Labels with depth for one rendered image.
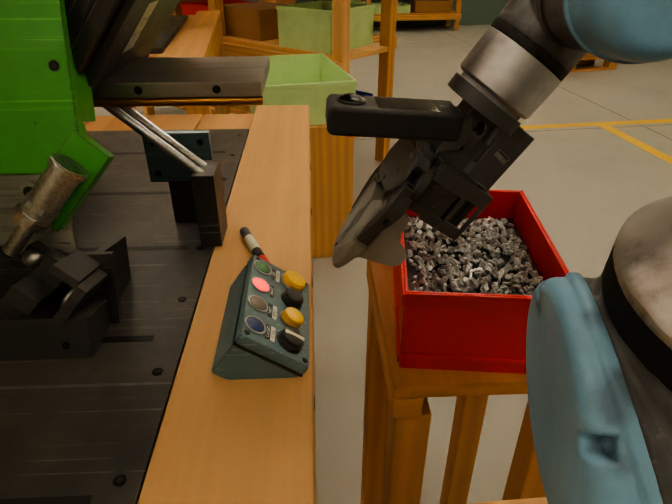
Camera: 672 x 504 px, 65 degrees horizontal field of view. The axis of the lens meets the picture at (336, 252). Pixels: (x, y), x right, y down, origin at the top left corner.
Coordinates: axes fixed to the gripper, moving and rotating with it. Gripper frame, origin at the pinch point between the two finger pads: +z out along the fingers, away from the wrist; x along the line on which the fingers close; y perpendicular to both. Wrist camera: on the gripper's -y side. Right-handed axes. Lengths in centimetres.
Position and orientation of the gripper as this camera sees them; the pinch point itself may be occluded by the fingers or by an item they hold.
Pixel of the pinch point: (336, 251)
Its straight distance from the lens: 52.7
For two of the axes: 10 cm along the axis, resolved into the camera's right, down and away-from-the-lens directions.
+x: -0.5, -5.1, 8.6
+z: -5.7, 7.2, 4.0
